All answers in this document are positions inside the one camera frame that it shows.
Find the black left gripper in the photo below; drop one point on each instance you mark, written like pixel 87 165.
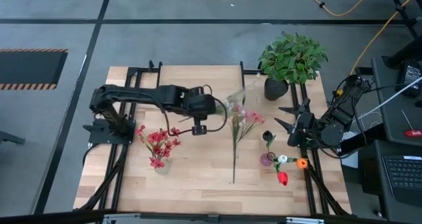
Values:
pixel 201 105

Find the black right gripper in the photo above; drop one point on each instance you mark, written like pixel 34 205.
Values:
pixel 303 125

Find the pink artificial flower bunch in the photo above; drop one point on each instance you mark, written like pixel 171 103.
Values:
pixel 254 116

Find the white artificial tulip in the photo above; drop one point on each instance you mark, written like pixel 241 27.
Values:
pixel 282 158

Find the orange artificial tulip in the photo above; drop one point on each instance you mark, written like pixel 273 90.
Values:
pixel 301 163

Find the purple glass vase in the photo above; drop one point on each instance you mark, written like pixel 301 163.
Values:
pixel 265 160

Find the red artificial flower bunch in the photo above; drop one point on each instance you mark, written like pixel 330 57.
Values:
pixel 157 139

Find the red artificial tulip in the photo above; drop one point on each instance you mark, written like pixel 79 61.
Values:
pixel 282 178

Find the clear glass vase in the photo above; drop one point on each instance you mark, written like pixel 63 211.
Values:
pixel 163 171

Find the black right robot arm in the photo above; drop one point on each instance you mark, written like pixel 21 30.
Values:
pixel 333 135

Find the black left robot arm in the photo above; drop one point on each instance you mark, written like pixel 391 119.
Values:
pixel 148 95

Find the potted green plant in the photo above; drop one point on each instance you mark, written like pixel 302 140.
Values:
pixel 290 62

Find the white paper sheet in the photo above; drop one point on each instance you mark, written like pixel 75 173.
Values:
pixel 352 159

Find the dark grey desk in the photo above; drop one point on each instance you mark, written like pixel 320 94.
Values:
pixel 395 125

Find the laptop keyboard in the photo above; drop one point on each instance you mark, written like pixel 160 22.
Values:
pixel 403 174

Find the black handheld screen device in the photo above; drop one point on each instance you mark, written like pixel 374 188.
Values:
pixel 410 77

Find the black stand legs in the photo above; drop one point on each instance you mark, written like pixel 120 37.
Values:
pixel 405 54

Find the black hazard-striped floor mat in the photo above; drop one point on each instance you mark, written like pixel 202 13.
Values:
pixel 29 69

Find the black rig crossbar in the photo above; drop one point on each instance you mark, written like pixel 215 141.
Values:
pixel 49 219

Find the dark furniture foot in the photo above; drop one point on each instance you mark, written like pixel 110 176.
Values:
pixel 10 137

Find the wooden shelf with black frame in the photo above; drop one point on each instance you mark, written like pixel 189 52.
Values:
pixel 217 79

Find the black aluminium table frame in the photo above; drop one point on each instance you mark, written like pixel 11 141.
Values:
pixel 309 187

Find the silver bracket plate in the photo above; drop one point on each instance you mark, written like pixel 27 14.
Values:
pixel 305 220
pixel 122 219

